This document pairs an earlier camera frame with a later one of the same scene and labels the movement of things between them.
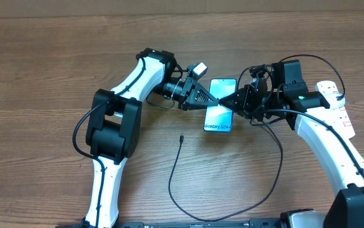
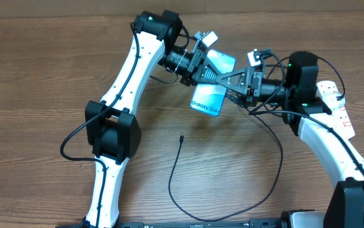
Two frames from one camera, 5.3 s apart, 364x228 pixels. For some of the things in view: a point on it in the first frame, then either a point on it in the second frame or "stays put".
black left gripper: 198,90 -> 196,64
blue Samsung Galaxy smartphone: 219,118 -> 209,99
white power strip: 337,119 stays put
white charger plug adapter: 335,104 stays put
